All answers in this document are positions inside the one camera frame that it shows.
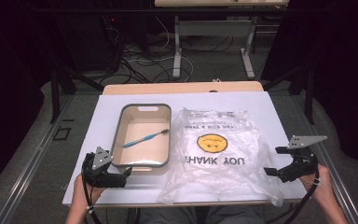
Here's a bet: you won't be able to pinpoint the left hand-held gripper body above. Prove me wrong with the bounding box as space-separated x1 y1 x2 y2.
81 146 128 189

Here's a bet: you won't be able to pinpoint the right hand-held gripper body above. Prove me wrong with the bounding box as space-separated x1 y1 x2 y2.
278 134 328 184

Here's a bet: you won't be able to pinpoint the beige tray with grey rim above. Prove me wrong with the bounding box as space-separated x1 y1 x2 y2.
109 103 172 175

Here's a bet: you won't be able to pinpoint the blue toothbrush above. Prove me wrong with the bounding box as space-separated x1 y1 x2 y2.
122 128 171 149

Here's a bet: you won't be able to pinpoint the clear plastic bag yellow smiley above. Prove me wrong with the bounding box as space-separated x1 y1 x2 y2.
157 106 284 208

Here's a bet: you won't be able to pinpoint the person's left hand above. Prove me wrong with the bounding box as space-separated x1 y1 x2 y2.
74 174 108 208

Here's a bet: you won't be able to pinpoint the person's right hand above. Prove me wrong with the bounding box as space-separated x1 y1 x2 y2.
299 164 331 201

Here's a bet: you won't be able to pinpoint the black metal stand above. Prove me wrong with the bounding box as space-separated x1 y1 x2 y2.
261 60 317 126
49 62 105 124

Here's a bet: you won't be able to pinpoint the person's grey trousers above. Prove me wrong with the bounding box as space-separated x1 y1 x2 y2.
135 204 268 224

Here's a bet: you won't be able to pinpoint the white table mat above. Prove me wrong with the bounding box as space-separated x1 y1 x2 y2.
62 91 313 207

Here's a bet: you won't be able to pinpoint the black curtain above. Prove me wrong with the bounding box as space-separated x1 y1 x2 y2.
260 0 358 180
0 0 52 200

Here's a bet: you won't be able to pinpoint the dark computer tower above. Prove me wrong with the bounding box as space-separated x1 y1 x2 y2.
55 12 123 73

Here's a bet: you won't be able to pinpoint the white-framed desk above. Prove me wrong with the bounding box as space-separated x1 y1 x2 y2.
154 0 291 80

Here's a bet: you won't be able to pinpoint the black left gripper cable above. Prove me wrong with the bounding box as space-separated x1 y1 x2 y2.
81 161 103 224

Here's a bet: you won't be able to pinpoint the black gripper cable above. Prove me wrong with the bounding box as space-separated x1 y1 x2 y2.
81 161 103 224
283 169 321 224

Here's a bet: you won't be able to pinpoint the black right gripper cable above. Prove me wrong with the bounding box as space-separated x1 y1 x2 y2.
283 169 321 224

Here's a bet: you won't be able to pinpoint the grey floor rail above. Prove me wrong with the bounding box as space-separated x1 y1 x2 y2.
291 95 358 224
0 94 76 224

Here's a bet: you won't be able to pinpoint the bundle of black floor cables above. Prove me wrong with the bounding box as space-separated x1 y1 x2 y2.
99 15 175 86

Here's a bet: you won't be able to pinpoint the white floor cable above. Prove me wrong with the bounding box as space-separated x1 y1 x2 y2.
126 15 195 83

